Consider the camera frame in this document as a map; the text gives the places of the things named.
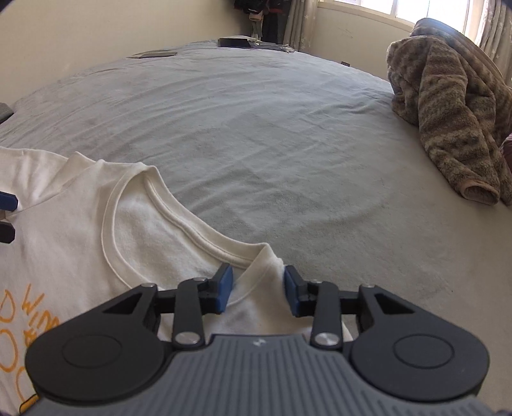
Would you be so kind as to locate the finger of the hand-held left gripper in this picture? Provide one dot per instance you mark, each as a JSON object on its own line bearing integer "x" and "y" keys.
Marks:
{"x": 7, "y": 233}
{"x": 8, "y": 201}

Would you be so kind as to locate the brown striped blanket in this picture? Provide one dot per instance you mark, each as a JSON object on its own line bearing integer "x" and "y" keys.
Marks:
{"x": 448, "y": 100}

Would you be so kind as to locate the dark slim flat device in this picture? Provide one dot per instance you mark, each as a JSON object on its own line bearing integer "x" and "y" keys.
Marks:
{"x": 156, "y": 54}

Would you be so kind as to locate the folded grey cloth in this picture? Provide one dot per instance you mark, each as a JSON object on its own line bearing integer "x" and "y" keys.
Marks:
{"x": 4, "y": 112}

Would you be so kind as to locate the window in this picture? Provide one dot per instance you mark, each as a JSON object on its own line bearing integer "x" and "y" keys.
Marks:
{"x": 400, "y": 8}

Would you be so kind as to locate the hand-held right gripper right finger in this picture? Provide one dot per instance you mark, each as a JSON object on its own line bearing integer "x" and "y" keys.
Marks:
{"x": 291, "y": 294}

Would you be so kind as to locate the white long-sleeve shirt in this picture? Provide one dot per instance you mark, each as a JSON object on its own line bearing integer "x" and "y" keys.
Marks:
{"x": 120, "y": 224}

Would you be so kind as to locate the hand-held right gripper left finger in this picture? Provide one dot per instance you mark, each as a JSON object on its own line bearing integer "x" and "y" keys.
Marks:
{"x": 224, "y": 288}

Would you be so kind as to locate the dark hanging coats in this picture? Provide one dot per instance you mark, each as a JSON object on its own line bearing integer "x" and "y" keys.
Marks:
{"x": 272, "y": 20}

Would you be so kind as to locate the beige patterned curtain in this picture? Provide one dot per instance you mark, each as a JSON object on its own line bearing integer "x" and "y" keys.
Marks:
{"x": 298, "y": 24}
{"x": 496, "y": 24}

